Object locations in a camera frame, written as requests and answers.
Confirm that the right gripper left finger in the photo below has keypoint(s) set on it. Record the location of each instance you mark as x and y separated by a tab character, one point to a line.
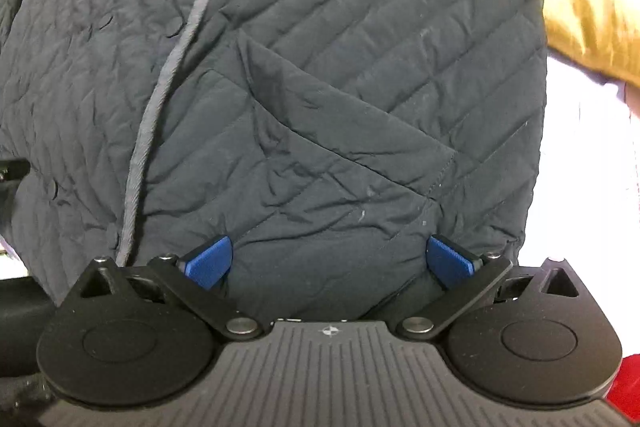
191	279

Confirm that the red object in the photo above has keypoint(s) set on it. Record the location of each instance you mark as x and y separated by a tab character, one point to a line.
625	391

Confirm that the dark quilted jacket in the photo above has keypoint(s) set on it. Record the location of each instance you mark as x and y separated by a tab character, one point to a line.
327	139

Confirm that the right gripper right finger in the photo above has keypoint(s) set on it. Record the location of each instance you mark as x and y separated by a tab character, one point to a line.
468	280

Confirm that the yellow cloth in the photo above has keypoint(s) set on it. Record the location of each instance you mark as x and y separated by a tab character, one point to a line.
599	35

